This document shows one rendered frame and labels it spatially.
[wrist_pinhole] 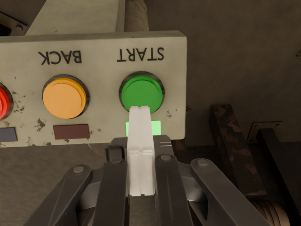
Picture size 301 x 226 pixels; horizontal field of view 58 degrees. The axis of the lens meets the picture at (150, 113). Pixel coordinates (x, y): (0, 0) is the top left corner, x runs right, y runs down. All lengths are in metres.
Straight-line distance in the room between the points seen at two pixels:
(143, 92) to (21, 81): 0.12
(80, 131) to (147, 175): 0.15
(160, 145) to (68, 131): 0.15
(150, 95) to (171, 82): 0.03
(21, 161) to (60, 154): 0.20
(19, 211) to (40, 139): 1.56
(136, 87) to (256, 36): 0.77
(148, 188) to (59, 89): 0.15
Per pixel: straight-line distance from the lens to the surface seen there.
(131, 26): 0.65
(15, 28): 0.96
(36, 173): 1.49
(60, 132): 0.30
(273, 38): 1.02
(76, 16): 0.36
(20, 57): 0.28
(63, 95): 0.27
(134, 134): 0.17
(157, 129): 0.29
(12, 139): 0.32
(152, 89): 0.26
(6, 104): 0.30
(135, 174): 0.15
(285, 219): 0.86
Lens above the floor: 0.81
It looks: 47 degrees down
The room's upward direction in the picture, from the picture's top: 176 degrees clockwise
